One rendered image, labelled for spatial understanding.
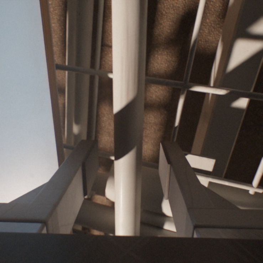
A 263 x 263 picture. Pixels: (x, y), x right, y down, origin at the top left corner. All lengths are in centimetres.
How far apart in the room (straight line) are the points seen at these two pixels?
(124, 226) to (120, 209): 2
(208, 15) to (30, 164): 61
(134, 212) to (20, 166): 10
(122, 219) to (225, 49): 18
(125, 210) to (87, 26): 23
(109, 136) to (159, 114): 21
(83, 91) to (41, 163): 15
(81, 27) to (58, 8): 49
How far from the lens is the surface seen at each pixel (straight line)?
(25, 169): 18
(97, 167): 16
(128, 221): 17
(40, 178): 18
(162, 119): 67
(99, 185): 23
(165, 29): 66
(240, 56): 20
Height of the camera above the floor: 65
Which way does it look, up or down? 68 degrees down
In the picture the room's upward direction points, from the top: 144 degrees counter-clockwise
